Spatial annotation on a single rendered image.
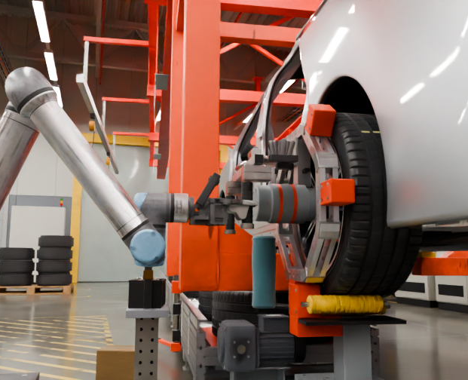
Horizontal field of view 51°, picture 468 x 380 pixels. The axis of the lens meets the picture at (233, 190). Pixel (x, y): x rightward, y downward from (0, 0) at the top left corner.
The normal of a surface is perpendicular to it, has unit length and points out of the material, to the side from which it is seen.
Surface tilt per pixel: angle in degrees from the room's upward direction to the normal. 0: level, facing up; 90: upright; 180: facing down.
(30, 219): 90
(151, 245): 95
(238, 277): 90
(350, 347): 90
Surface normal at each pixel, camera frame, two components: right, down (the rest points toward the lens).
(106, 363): -0.08, -0.14
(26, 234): 0.28, -0.14
